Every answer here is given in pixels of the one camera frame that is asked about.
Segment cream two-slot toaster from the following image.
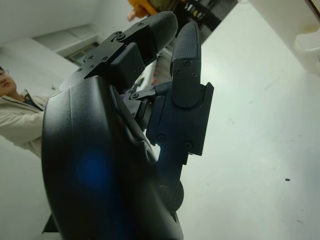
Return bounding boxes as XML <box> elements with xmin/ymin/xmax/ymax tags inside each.
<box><xmin>247</xmin><ymin>0</ymin><xmax>320</xmax><ymax>75</ymax></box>

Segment person in beige jacket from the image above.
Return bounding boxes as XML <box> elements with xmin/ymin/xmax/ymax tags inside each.
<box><xmin>0</xmin><ymin>65</ymin><xmax>51</xmax><ymax>161</ymax></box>

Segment dark framed window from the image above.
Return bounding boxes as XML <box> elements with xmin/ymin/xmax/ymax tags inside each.
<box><xmin>66</xmin><ymin>42</ymin><xmax>100</xmax><ymax>66</ymax></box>

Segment person in orange jacket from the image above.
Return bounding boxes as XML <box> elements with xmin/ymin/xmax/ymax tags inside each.
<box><xmin>126</xmin><ymin>0</ymin><xmax>187</xmax><ymax>85</ymax></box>

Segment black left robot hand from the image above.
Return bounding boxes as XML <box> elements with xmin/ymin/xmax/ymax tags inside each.
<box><xmin>41</xmin><ymin>11</ymin><xmax>215</xmax><ymax>240</ymax></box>

